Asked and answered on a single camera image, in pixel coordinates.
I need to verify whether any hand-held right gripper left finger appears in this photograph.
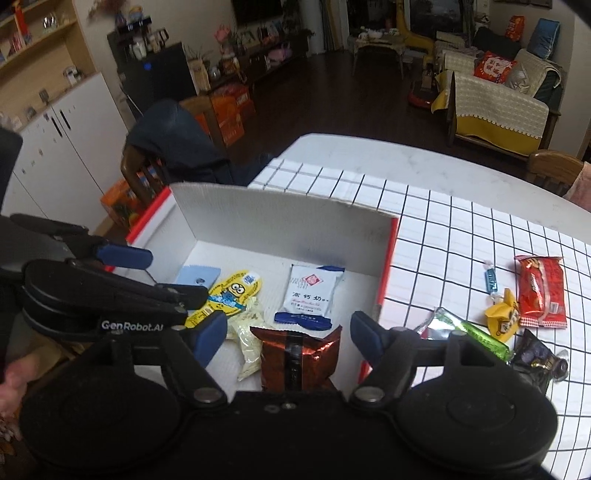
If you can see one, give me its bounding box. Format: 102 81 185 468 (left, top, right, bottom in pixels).
69 311 228 408

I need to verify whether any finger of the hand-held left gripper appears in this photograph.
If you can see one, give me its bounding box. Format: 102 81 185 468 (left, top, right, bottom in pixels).
11 213 153 270
69 259 210 311

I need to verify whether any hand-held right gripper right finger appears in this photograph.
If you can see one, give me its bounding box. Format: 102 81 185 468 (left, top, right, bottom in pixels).
348 311 518 409

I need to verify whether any light blue snack packet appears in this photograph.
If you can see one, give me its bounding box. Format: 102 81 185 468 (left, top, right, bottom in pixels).
175 265 221 292

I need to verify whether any cream snack packet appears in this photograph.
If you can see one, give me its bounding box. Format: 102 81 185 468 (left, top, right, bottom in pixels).
225 298 267 382

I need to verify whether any yellow cartoon snack packet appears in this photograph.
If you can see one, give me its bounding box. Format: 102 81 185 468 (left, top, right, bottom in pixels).
185 272 264 329

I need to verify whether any shiny brown snack packet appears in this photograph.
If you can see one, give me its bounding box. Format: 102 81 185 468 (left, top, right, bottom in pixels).
250 325 343 393

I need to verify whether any white and blue snack packet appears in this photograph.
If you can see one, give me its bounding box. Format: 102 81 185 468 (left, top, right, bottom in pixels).
274 264 346 330

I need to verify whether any green snack bar packet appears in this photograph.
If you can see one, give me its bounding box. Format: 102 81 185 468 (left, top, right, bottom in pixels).
414 308 514 365

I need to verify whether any red and white cardboard box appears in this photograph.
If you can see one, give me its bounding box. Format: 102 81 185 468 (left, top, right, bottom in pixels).
103 182 399 393

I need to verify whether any small yellow candy packet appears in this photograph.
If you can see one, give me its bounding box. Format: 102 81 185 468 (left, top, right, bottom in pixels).
485 288 522 343

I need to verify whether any blue candy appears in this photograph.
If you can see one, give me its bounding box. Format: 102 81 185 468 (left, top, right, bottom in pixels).
482 260 503 297

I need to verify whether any black snack packet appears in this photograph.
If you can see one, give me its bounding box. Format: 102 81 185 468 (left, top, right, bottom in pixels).
510 329 561 370

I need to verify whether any red snack packet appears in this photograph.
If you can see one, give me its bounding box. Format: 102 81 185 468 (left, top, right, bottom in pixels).
514 255 568 330

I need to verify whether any person's left hand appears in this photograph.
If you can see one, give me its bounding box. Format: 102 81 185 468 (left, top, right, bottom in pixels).
0 356 31 416

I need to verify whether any orange printed carton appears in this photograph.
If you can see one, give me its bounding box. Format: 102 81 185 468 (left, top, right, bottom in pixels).
100 177 156 230

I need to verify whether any wooden chair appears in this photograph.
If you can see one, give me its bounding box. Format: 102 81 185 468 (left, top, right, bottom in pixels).
526 148 585 197
120 94 227 209

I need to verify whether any dark blue jacket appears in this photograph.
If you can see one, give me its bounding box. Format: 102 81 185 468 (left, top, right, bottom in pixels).
125 98 273 186

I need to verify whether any white cabinet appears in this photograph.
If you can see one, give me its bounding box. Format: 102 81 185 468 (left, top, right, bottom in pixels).
0 71 130 223

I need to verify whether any white checked tablecloth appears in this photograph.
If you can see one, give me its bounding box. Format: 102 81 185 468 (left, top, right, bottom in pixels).
247 159 591 480

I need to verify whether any orange cardboard box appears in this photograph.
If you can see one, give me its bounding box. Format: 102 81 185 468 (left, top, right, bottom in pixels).
197 82 256 148

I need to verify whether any black tea bar machine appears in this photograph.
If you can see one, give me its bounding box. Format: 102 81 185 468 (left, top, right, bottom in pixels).
106 27 199 122

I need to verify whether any dark television cabinet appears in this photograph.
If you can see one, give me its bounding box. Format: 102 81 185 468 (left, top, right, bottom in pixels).
209 30 320 91

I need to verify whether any pink flower bouquet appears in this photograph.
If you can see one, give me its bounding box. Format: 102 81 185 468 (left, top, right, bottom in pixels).
213 23 236 55

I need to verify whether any red toy car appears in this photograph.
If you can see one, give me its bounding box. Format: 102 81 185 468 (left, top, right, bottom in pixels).
406 80 437 110

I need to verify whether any sofa with cream cover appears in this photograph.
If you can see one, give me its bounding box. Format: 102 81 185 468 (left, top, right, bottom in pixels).
431 45 564 160

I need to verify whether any pink towel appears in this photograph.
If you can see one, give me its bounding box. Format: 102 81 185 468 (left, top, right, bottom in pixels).
564 161 591 209

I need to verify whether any black television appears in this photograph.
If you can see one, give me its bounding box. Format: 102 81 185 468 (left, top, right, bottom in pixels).
230 0 284 27

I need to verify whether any wooden coffee table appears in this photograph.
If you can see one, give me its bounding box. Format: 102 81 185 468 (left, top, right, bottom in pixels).
353 27 407 77

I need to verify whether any red printed pillow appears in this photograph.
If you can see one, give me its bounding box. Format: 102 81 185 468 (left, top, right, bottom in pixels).
474 50 518 85

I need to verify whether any white standing air conditioner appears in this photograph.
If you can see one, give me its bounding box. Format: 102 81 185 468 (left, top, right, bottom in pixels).
302 0 327 54

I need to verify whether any grey pillow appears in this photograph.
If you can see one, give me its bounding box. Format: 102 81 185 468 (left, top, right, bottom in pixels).
503 64 532 96

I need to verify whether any yellow giraffe toy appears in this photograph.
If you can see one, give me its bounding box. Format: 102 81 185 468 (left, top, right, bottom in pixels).
394 0 437 70

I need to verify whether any red gift bag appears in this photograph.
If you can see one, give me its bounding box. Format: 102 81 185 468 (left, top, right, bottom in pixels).
504 15 526 42

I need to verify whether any blue cushion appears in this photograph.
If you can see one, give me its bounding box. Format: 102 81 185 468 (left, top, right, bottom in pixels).
526 18 562 60

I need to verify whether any wooden wall shelf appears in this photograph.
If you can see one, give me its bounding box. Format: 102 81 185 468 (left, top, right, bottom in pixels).
0 0 103 135

